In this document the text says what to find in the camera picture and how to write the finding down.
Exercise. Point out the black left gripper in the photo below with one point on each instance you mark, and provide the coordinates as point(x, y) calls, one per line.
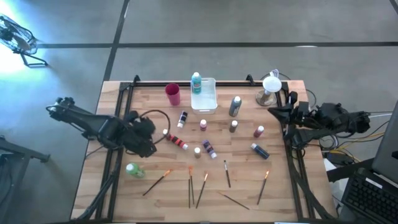
point(138, 133)

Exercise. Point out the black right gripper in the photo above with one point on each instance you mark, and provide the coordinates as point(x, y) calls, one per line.
point(306, 113)

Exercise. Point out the large green paint bottle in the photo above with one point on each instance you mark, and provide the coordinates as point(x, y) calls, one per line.
point(136, 171)

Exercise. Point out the large dark grey paint bottle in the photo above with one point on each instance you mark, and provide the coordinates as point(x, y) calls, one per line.
point(235, 107)

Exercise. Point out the small pink paint bottle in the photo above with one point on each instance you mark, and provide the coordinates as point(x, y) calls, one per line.
point(203, 126)

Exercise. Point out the large teal paint bottle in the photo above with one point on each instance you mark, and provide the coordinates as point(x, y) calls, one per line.
point(196, 85)

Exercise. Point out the dark green silver-ferrule paintbrush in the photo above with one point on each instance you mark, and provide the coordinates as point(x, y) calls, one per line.
point(228, 177)

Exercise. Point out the thin gold-ferrule paintbrush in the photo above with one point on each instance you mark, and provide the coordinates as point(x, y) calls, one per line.
point(236, 202)

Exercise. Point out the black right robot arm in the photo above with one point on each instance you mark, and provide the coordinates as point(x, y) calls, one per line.
point(342, 119)

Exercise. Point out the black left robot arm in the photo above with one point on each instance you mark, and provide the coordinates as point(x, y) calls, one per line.
point(93, 119)

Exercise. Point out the small crimson paint bottle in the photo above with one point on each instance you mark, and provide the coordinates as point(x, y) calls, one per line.
point(258, 132)

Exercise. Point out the small red-orange paint bottle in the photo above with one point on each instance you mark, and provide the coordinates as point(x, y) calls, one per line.
point(178, 142)

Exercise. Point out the small blue paint bottle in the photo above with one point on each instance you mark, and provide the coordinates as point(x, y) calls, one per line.
point(261, 152)

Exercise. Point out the small dark brown paint bottle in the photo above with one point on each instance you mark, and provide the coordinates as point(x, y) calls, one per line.
point(233, 127)

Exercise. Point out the small yellow ochre paint bottle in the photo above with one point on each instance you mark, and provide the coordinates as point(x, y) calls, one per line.
point(197, 153)

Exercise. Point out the small purple paint bottle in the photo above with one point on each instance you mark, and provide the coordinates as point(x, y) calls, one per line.
point(209, 148)

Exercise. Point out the white mushroom table lamp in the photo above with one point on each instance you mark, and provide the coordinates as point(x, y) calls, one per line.
point(271, 84)

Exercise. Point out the maroon plastic cup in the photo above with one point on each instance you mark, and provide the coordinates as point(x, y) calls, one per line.
point(173, 95)

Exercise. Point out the black power strip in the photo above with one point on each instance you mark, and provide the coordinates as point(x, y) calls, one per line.
point(339, 158)

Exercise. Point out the white plastic bin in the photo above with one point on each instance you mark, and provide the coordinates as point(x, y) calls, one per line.
point(205, 104)

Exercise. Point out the grey laptop screen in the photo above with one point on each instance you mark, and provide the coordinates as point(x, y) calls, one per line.
point(387, 146)

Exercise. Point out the black metal stand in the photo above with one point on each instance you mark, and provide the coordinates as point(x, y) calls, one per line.
point(18, 151)

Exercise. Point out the black laptop keyboard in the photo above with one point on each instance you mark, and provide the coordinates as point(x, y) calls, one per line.
point(370, 196)

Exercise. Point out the black aluminium table frame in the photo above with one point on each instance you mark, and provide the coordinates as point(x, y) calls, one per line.
point(233, 83)

